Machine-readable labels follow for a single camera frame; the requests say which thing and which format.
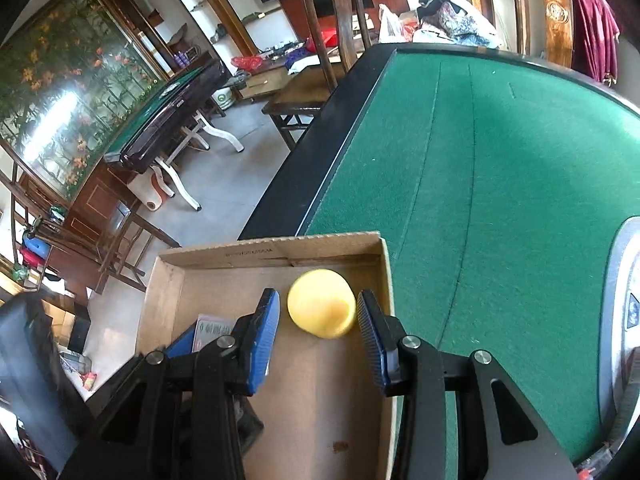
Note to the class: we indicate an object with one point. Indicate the white bucket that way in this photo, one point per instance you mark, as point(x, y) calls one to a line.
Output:
point(223, 99)

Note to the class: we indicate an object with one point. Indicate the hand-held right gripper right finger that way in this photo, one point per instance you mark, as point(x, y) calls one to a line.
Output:
point(372, 350)

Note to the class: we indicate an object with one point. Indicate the round silver control panel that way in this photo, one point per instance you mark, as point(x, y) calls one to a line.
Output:
point(625, 320)

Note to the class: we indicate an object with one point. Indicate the pile of clothes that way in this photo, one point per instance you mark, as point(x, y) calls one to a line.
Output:
point(455, 22)

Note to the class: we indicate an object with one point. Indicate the folding mahjong table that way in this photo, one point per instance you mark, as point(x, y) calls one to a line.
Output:
point(160, 110)

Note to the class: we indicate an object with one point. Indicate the purple bottles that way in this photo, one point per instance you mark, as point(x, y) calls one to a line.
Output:
point(185, 57)

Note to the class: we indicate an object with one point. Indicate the carved back wooden chair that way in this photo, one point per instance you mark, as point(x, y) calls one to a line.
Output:
point(557, 20)

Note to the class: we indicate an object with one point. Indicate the person's dark clothing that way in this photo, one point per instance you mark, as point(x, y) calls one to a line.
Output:
point(35, 375)

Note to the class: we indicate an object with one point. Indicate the wooden armchair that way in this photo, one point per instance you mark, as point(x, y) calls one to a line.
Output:
point(120, 245)

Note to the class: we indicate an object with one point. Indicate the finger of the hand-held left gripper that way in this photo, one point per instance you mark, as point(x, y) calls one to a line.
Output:
point(182, 346)

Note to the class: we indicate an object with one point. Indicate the dark wooden chair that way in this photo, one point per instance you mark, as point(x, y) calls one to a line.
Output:
point(300, 90)

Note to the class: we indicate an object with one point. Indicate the red plastic bag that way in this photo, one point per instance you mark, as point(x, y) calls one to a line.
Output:
point(247, 63)

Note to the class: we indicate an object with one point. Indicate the floral wall painting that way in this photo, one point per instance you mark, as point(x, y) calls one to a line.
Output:
point(65, 90)

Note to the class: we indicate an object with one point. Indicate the low wooden coffee table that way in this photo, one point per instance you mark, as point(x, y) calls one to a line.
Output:
point(265, 80)

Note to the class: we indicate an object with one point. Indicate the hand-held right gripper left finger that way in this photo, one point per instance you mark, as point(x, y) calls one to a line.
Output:
point(267, 340)

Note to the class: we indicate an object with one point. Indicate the red cloth item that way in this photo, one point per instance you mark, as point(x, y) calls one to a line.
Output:
point(325, 39)

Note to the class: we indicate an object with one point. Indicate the maroon cloth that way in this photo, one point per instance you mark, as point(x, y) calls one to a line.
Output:
point(595, 35)

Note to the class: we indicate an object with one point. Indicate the cardboard box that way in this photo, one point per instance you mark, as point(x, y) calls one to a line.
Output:
point(320, 410)

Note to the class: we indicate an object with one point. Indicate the blue container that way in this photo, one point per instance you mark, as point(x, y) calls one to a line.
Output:
point(35, 249)

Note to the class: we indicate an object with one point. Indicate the yellow ball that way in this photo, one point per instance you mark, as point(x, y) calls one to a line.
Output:
point(322, 305)

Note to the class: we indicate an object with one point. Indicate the white plastic bag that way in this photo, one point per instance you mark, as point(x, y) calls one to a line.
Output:
point(390, 25)

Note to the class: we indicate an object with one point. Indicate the white orange plastic stool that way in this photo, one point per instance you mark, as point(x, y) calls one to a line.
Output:
point(150, 190)

